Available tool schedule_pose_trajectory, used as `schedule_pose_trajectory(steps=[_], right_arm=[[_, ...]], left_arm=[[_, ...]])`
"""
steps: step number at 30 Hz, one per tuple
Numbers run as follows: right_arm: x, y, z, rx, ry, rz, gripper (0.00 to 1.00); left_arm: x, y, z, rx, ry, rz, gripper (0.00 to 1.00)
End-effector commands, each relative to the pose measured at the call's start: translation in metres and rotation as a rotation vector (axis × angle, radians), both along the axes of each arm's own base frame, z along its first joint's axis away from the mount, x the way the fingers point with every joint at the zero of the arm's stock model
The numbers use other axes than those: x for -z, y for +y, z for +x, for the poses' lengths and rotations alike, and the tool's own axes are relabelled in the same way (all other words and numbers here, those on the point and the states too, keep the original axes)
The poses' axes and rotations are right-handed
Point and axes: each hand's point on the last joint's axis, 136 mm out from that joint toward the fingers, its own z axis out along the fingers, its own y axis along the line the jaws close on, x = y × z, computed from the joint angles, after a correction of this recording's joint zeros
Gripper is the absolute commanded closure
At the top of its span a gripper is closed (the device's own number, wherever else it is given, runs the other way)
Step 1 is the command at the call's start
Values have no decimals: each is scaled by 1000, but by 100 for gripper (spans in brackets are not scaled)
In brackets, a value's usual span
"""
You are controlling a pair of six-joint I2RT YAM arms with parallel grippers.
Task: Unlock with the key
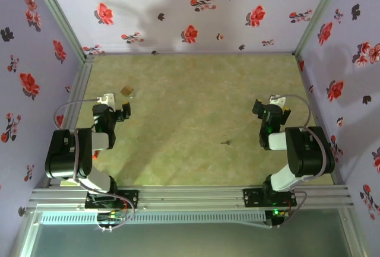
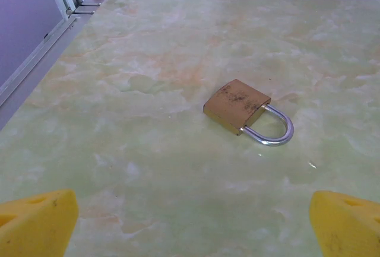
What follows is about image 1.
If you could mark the aluminium frame rail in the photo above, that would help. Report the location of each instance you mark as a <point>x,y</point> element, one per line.
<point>81,90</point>
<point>190,194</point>

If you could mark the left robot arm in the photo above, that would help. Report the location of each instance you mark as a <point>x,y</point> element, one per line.
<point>65,156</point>

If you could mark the aluminium frame post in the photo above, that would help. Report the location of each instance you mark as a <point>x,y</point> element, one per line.
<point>320,10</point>
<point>56,13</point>

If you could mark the small metal key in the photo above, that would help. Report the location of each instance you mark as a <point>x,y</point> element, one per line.
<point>227,142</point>

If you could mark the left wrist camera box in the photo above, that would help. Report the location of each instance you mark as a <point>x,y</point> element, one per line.
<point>106,98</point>

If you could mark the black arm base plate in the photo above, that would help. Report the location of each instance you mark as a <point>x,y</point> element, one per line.
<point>130,199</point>
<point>252,197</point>

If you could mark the black controller with green light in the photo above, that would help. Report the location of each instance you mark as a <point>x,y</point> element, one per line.
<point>277,214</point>

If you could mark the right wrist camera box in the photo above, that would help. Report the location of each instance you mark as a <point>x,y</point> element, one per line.
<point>277,99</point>

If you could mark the brass padlock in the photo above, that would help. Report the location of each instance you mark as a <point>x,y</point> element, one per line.
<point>127,90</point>

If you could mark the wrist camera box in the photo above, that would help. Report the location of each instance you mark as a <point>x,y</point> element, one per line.
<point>106,98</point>
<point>277,99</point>

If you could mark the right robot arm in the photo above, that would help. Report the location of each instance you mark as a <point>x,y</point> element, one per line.
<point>308,150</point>

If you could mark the green circuit board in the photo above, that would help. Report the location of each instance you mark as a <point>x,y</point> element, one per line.
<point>111,217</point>

